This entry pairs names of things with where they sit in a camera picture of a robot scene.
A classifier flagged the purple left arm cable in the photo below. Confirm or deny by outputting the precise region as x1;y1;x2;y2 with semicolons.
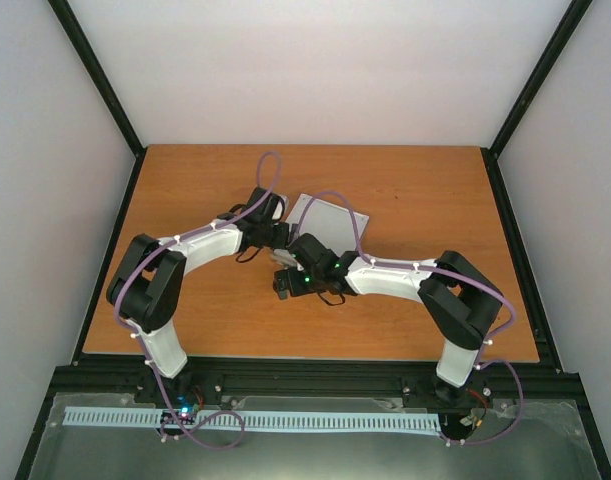
112;151;247;449

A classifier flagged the aluminium poker case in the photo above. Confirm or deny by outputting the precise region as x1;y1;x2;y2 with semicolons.
285;193;356;256

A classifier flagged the light blue cable duct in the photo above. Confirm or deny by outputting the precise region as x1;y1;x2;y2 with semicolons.
62;406;441;436

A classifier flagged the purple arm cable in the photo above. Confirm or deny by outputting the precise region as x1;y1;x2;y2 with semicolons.
296;190;525;447
112;151;247;449

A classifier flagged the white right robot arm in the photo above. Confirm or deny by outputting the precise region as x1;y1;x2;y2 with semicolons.
273;233;504;388

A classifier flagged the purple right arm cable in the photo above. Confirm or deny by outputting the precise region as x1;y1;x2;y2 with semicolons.
296;190;525;447

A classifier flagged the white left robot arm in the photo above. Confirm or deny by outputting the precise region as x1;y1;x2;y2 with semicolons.
106;187;290;403

